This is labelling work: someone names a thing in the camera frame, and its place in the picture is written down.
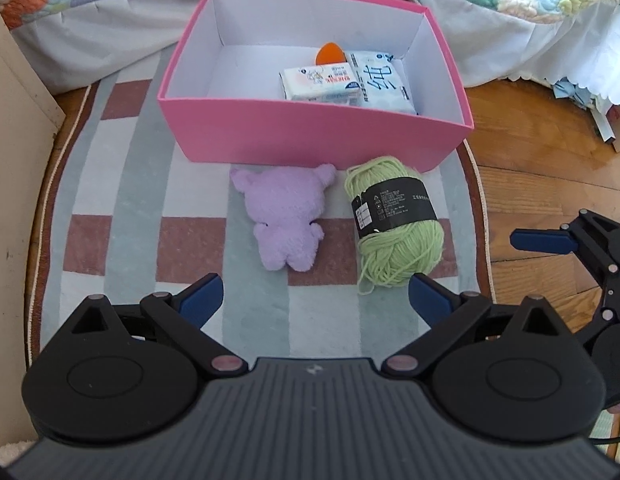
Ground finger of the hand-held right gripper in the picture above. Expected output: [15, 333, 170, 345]
[510, 210, 620, 341]

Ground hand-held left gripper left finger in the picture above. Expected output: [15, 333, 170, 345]
[57, 273, 249, 378]

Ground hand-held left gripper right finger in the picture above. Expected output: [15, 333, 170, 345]
[380, 273, 578, 376]

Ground green yarn ball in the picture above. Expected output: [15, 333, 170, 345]
[344, 156, 446, 295]

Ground purple plush toy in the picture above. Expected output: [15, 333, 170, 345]
[230, 162, 338, 273]

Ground pink cardboard box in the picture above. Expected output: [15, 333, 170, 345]
[156, 0, 475, 173]

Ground blue wet wipes pack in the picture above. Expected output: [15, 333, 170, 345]
[346, 50, 418, 115]

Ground small white tissue pack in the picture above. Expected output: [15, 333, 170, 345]
[279, 62, 362, 103]

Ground orange ball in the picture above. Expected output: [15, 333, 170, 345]
[315, 42, 345, 66]

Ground checkered grey brown rug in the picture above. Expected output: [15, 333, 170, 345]
[24, 0, 493, 371]

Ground pale blue paper clutter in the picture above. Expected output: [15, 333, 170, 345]
[552, 76, 620, 153]

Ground beige cabinet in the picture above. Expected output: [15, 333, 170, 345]
[0, 0, 66, 461]

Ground white fluffy mat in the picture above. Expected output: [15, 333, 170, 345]
[0, 439, 37, 467]

